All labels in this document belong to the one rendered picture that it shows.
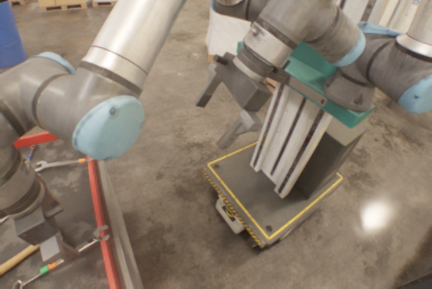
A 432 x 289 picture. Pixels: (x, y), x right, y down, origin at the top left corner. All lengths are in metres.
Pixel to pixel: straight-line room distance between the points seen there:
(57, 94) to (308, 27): 0.39
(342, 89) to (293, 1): 0.49
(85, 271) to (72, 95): 0.51
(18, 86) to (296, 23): 0.43
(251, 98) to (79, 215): 0.61
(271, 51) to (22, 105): 0.39
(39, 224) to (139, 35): 0.34
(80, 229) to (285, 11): 0.74
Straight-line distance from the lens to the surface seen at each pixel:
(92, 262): 0.71
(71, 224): 0.77
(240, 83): 0.43
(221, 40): 3.68
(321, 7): 0.42
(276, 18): 0.40
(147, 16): 0.31
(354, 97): 0.83
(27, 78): 0.38
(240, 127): 0.43
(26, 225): 0.46
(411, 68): 0.68
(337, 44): 0.47
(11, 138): 0.39
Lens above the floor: 1.55
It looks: 38 degrees down
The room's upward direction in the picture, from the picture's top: 10 degrees clockwise
